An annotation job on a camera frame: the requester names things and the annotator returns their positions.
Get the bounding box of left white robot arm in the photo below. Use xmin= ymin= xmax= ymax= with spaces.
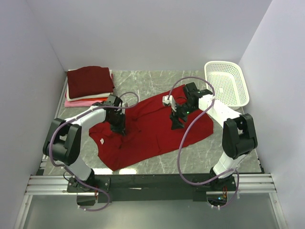
xmin=43 ymin=95 xmax=125 ymax=189

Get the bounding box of white perforated plastic basket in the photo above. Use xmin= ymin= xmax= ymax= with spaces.
xmin=204 ymin=61 xmax=250 ymax=110

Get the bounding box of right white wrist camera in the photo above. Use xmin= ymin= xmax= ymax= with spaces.
xmin=162 ymin=95 xmax=176 ymax=112

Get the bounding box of folded dark red t-shirt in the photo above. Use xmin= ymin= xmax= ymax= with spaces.
xmin=67 ymin=66 xmax=114 ymax=99

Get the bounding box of folded pink t-shirt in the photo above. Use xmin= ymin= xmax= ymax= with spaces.
xmin=64 ymin=100 xmax=102 ymax=107

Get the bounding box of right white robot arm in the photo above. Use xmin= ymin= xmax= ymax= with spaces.
xmin=163 ymin=83 xmax=258 ymax=189

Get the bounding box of aluminium extrusion rail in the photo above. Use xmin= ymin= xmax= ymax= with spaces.
xmin=25 ymin=174 xmax=277 ymax=196

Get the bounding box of folded orange-red t-shirt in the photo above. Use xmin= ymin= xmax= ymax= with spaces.
xmin=73 ymin=97 xmax=108 ymax=102

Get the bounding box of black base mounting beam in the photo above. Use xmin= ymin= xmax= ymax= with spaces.
xmin=67 ymin=174 xmax=236 ymax=206

